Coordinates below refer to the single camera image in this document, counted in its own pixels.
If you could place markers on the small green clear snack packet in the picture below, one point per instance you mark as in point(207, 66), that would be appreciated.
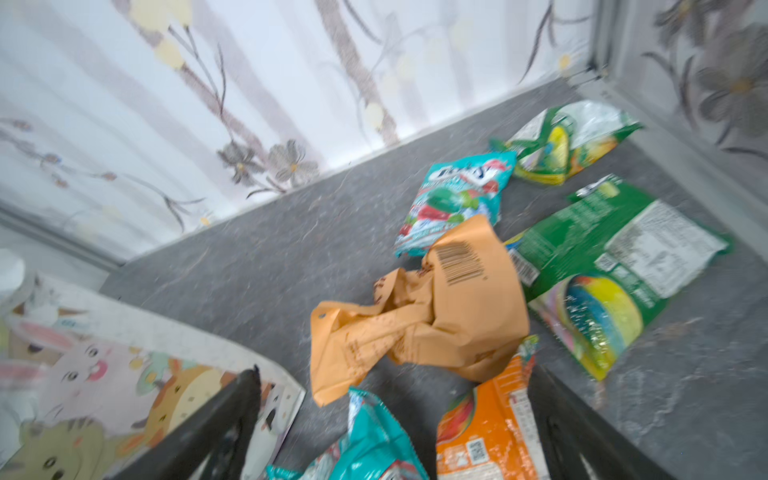
point(562, 141)

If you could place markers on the teal Fox's candy packet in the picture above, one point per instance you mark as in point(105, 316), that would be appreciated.
point(452, 193)

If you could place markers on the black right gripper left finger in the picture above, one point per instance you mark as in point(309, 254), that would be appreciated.
point(200, 425)

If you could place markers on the brown kraft paper bag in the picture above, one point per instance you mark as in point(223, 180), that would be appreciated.
point(463, 310)

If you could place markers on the orange snack packet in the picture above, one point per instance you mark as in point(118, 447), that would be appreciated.
point(491, 432)

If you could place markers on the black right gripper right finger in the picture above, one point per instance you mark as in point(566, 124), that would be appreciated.
point(577, 442)

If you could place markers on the white patterned paper bag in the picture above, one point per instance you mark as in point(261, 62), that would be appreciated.
point(90, 384)

